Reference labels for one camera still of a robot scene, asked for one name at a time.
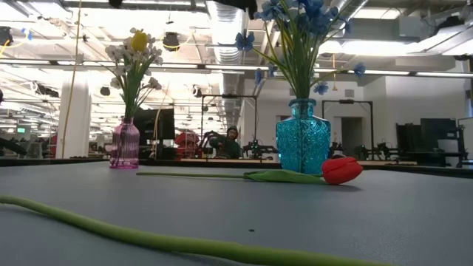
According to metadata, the dark equipment rack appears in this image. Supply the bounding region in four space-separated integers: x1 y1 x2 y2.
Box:
395 117 467 167

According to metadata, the white square column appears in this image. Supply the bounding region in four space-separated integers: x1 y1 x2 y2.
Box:
55 72 92 160

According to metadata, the silver ribbed ceiling duct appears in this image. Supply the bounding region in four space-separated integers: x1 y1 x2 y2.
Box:
205 0 248 140

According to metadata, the blue artificial flower spray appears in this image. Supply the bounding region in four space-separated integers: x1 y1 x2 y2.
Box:
295 61 367 100
254 0 352 100
235 0 326 100

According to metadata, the red bag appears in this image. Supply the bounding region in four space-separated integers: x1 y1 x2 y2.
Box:
175 132 200 158

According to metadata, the yellow artificial tulip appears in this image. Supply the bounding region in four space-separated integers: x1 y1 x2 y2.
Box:
125 29 149 119

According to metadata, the pink ribbed glass vase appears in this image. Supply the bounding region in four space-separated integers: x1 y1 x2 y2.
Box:
109 116 141 170

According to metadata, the smooth silver ceiling duct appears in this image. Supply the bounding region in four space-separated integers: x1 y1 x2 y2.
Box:
302 0 370 67

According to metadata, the person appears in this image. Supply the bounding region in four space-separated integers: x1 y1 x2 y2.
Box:
208 125 243 160

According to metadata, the black monitor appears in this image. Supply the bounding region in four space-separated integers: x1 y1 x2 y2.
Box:
132 108 177 160

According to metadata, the long ceiling light strip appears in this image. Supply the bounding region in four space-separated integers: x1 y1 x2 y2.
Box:
0 58 473 78

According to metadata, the black metal frame stand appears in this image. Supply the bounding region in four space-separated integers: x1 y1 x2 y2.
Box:
321 98 375 147

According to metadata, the teal patterned glass vase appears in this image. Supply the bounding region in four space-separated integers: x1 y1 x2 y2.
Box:
276 98 332 175

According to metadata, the white artificial flower spray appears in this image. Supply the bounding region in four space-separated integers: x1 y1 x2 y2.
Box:
104 27 164 121

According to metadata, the black round ceiling device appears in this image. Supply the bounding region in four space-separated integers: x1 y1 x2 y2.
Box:
162 32 181 52

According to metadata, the red artificial tulip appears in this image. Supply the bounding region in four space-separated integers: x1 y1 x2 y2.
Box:
135 156 364 186
0 194 398 266

